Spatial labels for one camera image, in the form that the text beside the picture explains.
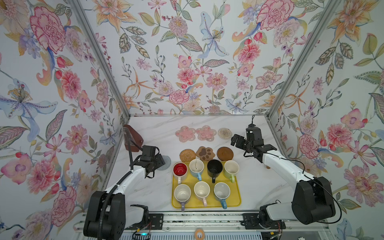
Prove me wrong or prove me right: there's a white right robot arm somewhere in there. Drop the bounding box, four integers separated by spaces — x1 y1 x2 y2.
231 124 338 228

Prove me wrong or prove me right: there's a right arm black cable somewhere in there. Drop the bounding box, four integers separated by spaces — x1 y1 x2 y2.
266 151 343 224

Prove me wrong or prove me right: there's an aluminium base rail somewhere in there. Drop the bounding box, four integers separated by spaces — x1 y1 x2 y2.
73 209 331 233

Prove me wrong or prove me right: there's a dark brown round coaster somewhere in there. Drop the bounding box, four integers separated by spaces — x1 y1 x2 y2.
217 147 234 162

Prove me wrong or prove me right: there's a black mug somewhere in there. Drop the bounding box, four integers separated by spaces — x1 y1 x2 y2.
207 160 223 184

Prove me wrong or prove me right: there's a colourful zigzag woven coaster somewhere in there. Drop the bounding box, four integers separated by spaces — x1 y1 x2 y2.
218 128 233 140

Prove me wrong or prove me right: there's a pink flower coaster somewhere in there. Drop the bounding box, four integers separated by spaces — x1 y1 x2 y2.
175 126 196 143
196 126 217 142

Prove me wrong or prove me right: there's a yellow tray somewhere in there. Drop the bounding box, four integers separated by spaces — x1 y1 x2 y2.
181 168 242 209

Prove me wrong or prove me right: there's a white mug pink handle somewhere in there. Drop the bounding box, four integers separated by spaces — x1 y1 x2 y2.
194 181 211 207

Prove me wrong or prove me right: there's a white mug purple handle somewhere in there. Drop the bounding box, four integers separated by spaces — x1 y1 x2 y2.
174 184 192 212

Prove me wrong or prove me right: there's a light green mug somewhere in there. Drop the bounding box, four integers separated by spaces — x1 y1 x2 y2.
224 160 240 183

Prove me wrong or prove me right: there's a tan rattan round coaster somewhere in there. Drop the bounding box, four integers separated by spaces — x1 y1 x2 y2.
179 149 196 163

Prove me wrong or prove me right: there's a grey-blue woven round coaster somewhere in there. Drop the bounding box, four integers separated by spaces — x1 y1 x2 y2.
158 156 172 171

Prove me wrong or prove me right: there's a white mug blue handle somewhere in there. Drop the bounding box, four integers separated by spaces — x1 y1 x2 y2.
214 182 231 210

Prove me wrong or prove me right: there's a brown paw print coaster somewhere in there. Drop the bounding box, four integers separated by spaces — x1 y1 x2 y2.
196 146 216 162

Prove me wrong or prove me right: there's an orange tape roll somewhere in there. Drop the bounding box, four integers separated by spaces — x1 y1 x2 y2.
194 229 206 240

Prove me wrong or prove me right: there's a red inside white mug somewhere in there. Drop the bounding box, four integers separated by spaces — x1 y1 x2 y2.
173 163 188 185

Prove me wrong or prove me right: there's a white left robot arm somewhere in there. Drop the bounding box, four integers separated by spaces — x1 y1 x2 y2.
83 145 166 240

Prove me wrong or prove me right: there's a light blue mug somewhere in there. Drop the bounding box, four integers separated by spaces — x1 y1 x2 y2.
189 159 205 181

